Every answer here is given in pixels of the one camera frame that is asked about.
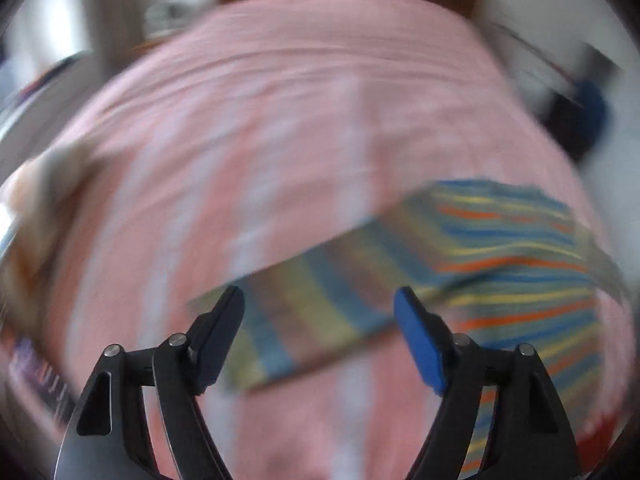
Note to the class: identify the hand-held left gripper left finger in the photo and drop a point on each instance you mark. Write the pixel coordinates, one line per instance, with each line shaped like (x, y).
(222, 330)

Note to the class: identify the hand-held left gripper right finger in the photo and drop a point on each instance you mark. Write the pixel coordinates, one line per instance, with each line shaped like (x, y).
(417, 340)

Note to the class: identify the striped knitted sweater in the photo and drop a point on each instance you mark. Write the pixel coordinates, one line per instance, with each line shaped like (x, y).
(325, 290)

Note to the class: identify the dark printed cloth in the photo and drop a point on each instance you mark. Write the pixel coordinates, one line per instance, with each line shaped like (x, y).
(40, 380)

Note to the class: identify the pink striped bed sheet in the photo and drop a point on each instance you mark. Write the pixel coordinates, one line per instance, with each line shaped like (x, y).
(275, 135)

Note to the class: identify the striped beige pillow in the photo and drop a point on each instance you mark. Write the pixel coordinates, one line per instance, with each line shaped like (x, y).
(40, 220)

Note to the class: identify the blue object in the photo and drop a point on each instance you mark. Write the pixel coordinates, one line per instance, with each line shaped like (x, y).
(592, 110)

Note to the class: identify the white round device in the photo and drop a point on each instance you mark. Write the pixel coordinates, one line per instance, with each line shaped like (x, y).
(172, 17)

